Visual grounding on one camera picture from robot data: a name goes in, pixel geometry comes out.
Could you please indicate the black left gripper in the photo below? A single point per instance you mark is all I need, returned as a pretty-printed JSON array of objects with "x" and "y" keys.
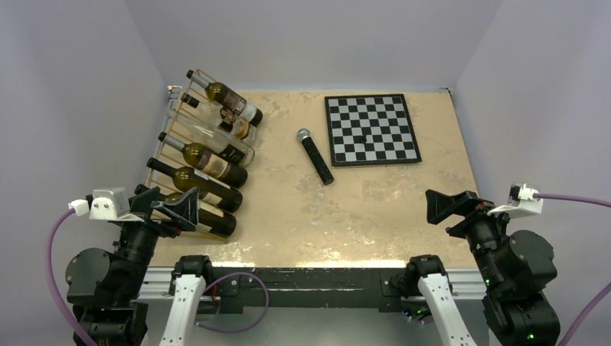
[{"x": 183, "y": 212}]

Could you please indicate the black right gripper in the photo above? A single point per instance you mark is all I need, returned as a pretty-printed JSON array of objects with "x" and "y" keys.
[{"x": 440, "y": 205}]

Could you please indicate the green wine bottle white label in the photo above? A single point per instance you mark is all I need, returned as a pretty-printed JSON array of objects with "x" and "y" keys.
[{"x": 211, "y": 219}]

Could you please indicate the dark green wine bottle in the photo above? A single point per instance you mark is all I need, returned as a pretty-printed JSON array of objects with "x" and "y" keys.
[{"x": 211, "y": 191}]

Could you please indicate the olive green wine bottle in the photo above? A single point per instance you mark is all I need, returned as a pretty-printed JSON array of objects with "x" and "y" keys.
[{"x": 203, "y": 159}]

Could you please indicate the clear wine bottle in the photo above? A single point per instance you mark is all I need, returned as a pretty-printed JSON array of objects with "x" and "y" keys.
[{"x": 223, "y": 144}]

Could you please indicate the square clear liquor bottle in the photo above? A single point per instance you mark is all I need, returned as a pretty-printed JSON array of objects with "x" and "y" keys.
[{"x": 221, "y": 117}]

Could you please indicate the green bottle tan label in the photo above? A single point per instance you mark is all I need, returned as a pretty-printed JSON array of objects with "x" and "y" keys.
[{"x": 229, "y": 99}]

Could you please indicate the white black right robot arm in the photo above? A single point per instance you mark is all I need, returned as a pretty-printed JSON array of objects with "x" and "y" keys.
[{"x": 515, "y": 269}]

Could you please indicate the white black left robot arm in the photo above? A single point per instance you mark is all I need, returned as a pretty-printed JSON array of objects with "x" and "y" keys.
[{"x": 103, "y": 286}]

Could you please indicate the black white chessboard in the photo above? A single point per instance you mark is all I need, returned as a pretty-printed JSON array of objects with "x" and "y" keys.
[{"x": 383, "y": 118}]

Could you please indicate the black handheld microphone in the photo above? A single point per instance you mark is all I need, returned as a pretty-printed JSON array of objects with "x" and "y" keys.
[{"x": 304, "y": 136}]

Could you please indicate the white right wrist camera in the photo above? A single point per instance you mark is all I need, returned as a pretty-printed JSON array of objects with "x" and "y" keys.
[{"x": 521, "y": 202}]

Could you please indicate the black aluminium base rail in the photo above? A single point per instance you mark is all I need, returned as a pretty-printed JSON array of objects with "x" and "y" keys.
[{"x": 232, "y": 289}]

